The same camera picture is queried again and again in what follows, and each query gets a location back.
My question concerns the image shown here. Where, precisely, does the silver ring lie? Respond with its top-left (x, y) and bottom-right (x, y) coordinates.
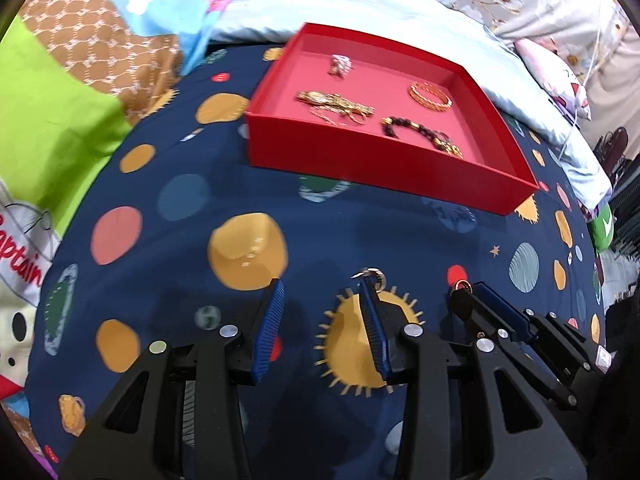
top-left (351, 268), bottom-right (387, 292)

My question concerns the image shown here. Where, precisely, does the dark bead bracelet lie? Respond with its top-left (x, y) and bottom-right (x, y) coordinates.
top-left (381, 116), bottom-right (451, 148)

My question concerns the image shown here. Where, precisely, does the gold metal wristwatch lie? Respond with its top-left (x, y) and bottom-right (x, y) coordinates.
top-left (295, 89), bottom-right (375, 117)

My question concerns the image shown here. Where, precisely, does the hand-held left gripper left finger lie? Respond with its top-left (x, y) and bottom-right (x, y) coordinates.
top-left (60, 278), bottom-right (287, 480)

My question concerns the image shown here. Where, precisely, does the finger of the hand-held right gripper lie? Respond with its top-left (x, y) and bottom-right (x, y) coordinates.
top-left (449, 289), bottom-right (512, 347)
top-left (471, 281), bottom-right (532, 332)

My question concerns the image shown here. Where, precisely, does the colourful cartoon patchwork blanket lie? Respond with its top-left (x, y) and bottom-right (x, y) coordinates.
top-left (0, 0), bottom-right (251, 401)

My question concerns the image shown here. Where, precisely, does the pink cartoon pillow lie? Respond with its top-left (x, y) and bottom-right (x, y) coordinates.
top-left (515, 37), bottom-right (593, 121)

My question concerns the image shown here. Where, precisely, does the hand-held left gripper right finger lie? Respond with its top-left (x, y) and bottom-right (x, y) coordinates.
top-left (358, 279), bottom-right (587, 480)

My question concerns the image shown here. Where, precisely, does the dark metal chair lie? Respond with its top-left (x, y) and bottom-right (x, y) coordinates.
top-left (594, 126), bottom-right (640, 266)

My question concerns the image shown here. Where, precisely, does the light blue pillow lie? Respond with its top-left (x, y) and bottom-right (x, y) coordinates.
top-left (207, 0), bottom-right (613, 211)

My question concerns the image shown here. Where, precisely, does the navy planet print blanket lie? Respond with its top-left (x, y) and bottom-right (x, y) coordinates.
top-left (27, 42), bottom-right (608, 480)

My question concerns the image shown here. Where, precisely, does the silver sparkly brooch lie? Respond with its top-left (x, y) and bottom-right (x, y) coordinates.
top-left (328, 53), bottom-right (354, 77)

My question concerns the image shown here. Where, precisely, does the red shallow cardboard box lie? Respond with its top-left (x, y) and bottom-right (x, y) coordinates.
top-left (244, 22), bottom-right (540, 217)

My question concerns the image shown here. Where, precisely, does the gold chain bracelet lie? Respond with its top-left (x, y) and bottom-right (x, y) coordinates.
top-left (409, 80), bottom-right (454, 114)

